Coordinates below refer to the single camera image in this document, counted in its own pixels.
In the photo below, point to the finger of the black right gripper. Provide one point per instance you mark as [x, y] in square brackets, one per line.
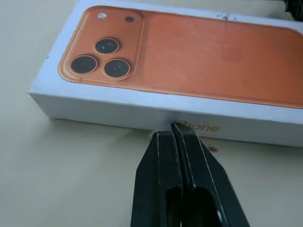
[294, 7]

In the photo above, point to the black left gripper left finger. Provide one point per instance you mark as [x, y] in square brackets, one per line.
[154, 177]

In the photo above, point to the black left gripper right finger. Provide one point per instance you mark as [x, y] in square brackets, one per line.
[206, 184]

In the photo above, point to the white box lid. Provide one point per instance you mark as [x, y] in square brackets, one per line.
[189, 59]

